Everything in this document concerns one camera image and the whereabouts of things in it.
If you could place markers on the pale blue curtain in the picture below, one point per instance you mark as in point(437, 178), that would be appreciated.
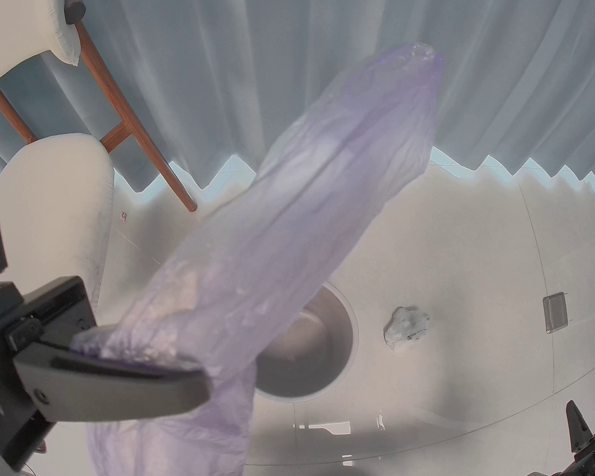
point(277, 42)

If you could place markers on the crumpled white paper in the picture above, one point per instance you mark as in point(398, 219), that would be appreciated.
point(405, 328)

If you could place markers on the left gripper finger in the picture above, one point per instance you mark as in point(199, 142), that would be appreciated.
point(104, 389)

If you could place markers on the white trash bin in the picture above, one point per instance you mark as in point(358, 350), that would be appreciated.
point(317, 355)

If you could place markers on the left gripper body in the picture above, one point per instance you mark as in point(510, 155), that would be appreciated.
point(54, 310)

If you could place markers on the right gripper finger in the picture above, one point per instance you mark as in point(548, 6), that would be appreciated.
point(579, 439)

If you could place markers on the cream padded wooden chair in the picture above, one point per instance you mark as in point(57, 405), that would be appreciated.
point(44, 206)

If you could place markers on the purple plastic bag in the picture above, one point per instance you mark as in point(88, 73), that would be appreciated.
point(302, 191)

